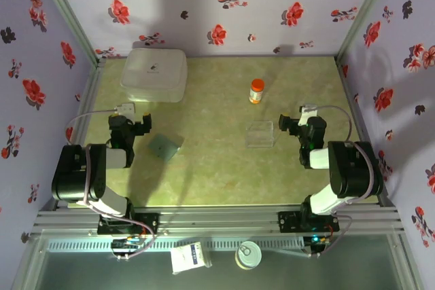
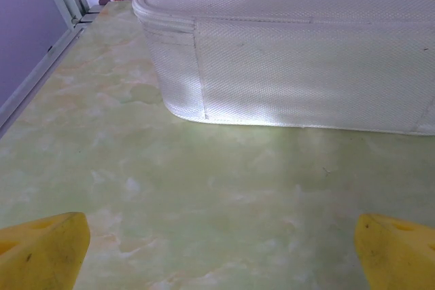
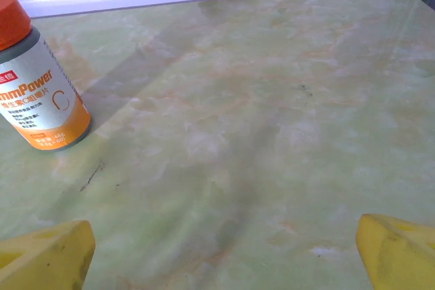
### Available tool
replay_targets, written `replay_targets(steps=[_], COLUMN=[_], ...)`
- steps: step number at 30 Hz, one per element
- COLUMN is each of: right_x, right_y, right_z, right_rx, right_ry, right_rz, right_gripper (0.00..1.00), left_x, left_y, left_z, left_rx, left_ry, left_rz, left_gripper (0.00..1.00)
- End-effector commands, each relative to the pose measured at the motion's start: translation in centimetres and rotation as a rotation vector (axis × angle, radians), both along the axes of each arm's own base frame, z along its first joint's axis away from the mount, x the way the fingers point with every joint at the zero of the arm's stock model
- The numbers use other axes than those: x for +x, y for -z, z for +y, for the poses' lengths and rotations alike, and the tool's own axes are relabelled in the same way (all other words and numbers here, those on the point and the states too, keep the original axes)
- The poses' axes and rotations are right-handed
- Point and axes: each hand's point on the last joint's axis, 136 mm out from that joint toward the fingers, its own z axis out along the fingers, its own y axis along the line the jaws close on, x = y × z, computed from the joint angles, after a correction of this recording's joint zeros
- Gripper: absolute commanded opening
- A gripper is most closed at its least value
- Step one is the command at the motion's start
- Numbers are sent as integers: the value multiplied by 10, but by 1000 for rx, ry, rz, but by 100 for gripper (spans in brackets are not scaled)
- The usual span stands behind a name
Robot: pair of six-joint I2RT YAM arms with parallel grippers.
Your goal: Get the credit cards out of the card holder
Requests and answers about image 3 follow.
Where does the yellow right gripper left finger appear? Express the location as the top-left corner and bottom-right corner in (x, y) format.
(0, 219), (97, 290)

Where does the vitamin bottle with orange cap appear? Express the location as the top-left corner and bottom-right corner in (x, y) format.
(0, 0), (92, 151)

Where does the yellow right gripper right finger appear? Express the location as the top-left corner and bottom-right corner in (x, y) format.
(355, 213), (435, 290)

